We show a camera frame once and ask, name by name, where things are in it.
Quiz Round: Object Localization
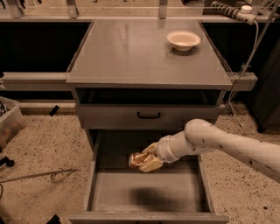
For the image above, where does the closed grey top drawer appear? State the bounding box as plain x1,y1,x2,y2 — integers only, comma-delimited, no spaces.
76,104,218,130

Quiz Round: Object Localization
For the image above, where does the clear plastic storage bin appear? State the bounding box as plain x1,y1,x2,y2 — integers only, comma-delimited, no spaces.
0,96,26,150

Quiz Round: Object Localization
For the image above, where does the white power strip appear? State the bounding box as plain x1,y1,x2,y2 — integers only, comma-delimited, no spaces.
211,1,256,25

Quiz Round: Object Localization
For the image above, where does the open grey middle drawer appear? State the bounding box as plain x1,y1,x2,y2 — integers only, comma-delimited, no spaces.
69,130,229,224

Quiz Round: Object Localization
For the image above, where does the white paper bowl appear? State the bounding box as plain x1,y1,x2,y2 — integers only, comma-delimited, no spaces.
167,31,201,52

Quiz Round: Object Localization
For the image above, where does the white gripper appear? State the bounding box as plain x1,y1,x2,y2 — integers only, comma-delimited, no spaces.
139,131,210,172

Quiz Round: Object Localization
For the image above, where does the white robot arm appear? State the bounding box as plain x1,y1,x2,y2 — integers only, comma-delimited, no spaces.
140,119,280,183

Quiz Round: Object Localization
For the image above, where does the crushed orange can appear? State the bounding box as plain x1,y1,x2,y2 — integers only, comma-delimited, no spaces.
129,152,149,169

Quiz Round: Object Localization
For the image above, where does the metal rod on floor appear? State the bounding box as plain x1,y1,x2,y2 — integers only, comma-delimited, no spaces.
0,169,77,184

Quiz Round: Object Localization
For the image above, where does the grey drawer cabinet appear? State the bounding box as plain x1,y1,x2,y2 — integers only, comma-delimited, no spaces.
66,18,234,152

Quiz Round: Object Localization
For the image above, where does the black drawer handle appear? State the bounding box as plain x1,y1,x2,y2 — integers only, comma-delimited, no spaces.
137,112,161,119

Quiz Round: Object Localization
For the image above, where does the black object on floor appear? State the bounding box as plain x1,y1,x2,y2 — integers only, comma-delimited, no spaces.
0,157,15,167

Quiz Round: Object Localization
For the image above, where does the small black floor block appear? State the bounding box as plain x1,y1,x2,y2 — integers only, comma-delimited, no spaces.
49,105,60,116

